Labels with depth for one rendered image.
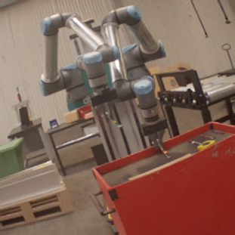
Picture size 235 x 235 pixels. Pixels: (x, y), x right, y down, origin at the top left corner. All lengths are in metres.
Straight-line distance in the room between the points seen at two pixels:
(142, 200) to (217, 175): 0.38
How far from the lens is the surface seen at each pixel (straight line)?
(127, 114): 3.08
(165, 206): 1.65
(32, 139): 7.69
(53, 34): 2.43
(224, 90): 3.77
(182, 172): 1.63
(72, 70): 2.81
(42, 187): 4.49
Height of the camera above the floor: 1.39
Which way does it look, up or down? 8 degrees down
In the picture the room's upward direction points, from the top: 18 degrees counter-clockwise
